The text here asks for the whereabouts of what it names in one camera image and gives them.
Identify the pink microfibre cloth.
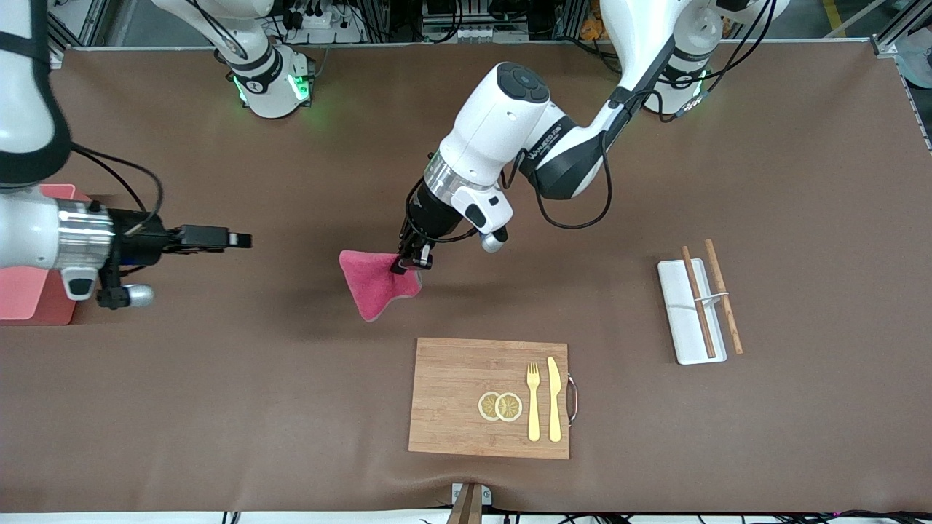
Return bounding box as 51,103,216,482
339,250,423,323

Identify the pink plastic bin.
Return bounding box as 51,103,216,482
0,183,92,326

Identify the bamboo cutting board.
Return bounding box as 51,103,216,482
408,337,580,461

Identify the yellow plastic fork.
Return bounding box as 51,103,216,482
526,362,541,442

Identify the yellow plastic knife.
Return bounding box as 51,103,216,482
547,356,563,443

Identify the grey electronics box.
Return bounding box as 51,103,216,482
422,0,531,43

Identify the white power strip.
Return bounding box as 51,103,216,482
280,0,365,44

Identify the white rectangular tray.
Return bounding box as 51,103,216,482
657,259,728,365

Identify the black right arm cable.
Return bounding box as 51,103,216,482
69,144,165,235

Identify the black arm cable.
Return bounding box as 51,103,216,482
69,144,165,235
506,0,776,231

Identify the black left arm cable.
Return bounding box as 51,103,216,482
506,0,776,231

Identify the grey bracket with brown bar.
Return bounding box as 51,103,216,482
446,482,493,524

